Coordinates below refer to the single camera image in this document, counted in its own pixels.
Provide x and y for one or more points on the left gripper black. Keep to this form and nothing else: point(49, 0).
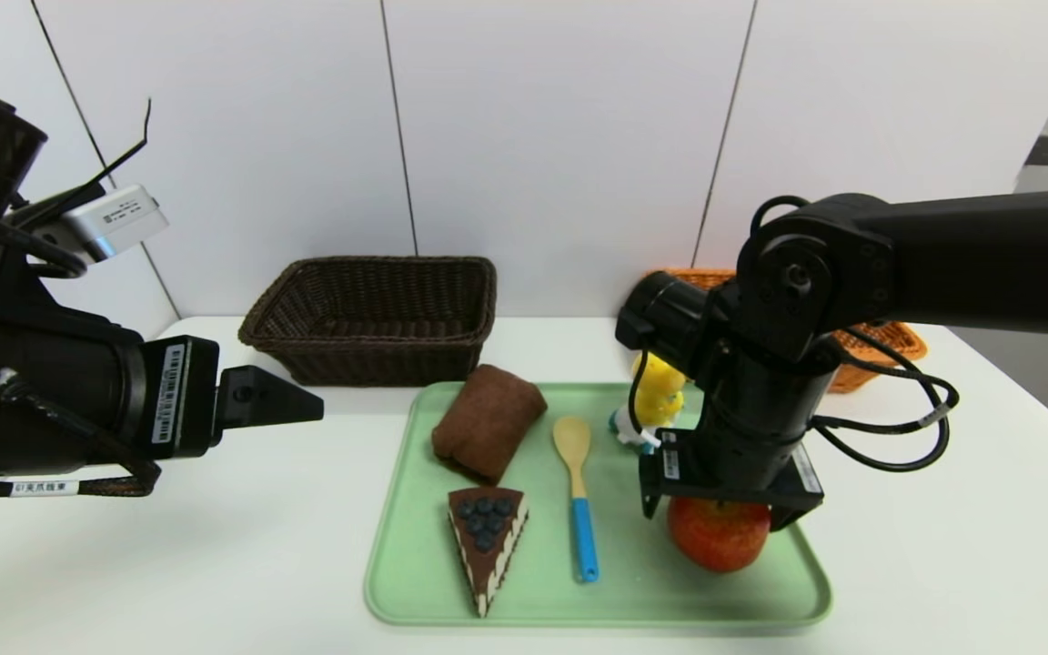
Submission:
point(183, 393)

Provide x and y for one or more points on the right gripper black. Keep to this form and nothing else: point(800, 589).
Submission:
point(731, 482)

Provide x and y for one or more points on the red apple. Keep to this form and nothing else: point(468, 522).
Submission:
point(715, 541)

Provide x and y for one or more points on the yellow duck toy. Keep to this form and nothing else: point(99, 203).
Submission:
point(665, 391)

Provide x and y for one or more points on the brown cloth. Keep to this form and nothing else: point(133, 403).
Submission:
point(488, 423)

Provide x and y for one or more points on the chocolate blueberry cake slice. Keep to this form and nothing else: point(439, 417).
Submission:
point(486, 550)

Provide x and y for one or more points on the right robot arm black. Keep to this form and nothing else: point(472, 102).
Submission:
point(988, 264)

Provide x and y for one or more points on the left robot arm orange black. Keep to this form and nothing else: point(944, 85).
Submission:
point(33, 382)

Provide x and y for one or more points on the dark brown wicker basket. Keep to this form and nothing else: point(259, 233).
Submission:
point(369, 364)

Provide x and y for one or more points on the orange wicker basket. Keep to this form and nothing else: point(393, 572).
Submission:
point(888, 346)

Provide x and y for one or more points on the light green plastic tray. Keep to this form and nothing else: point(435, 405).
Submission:
point(642, 591)

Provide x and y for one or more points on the thin black zip tie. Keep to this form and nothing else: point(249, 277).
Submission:
point(124, 156)

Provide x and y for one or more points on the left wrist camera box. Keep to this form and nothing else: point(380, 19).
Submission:
point(115, 223)

